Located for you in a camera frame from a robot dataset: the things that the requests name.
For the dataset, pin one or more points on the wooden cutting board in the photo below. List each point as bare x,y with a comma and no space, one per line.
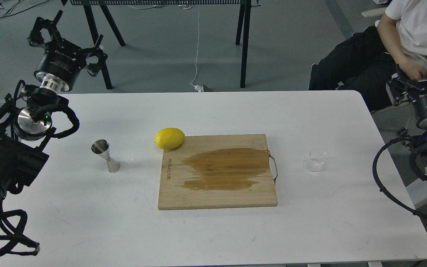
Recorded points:
217,171

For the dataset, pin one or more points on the clear glass measuring cup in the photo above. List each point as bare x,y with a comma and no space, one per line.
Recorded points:
316,160

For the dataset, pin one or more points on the office chair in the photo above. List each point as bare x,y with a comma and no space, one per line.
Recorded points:
375,13

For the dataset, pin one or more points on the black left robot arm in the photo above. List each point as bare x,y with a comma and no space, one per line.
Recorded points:
33,115

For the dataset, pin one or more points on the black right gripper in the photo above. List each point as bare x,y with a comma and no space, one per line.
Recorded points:
401,88

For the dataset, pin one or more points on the steel double jigger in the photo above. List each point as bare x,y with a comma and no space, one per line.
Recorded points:
101,148

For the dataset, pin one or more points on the black trestle table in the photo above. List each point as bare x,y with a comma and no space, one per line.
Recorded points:
158,28

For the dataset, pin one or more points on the yellow lemon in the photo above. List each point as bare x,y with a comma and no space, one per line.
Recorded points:
169,138

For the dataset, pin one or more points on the seated person white shirt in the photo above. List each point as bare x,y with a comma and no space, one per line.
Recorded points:
368,59

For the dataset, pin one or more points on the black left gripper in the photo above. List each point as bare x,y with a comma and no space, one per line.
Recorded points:
58,63

